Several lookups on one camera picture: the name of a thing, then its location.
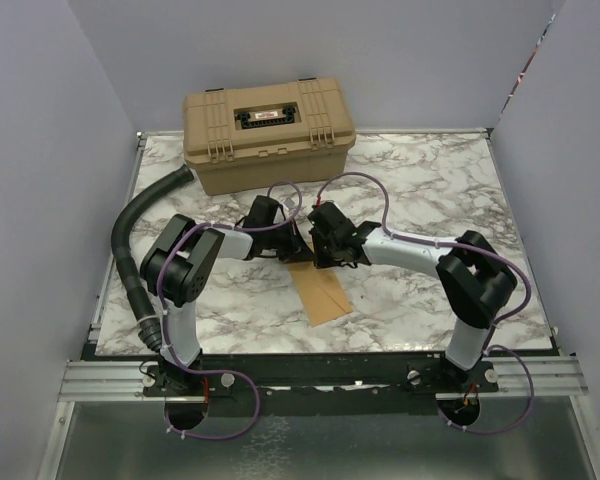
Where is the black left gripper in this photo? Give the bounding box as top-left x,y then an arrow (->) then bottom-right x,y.
262,218 -> 314,263

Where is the brown paper envelope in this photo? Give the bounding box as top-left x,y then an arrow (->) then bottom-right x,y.
287,262 -> 353,327

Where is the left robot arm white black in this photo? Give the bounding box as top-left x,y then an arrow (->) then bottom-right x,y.
140,195 -> 313,395

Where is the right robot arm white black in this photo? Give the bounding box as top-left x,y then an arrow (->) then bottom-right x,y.
308,202 -> 517,391

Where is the tan plastic toolbox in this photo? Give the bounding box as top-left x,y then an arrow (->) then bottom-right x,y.
182,77 -> 356,196

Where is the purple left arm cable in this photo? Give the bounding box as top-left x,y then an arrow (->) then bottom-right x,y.
157,180 -> 304,441

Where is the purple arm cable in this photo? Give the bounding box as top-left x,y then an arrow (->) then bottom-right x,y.
157,180 -> 304,441
314,172 -> 536,435

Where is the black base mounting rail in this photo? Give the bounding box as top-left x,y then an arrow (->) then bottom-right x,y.
72,352 -> 499,417

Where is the black corrugated hose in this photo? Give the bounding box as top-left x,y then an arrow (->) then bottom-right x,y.
110,165 -> 195,351

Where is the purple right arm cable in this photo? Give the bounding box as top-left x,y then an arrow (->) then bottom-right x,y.
314,172 -> 536,435

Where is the aluminium extrusion frame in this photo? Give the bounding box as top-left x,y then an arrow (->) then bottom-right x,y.
45,132 -> 594,479

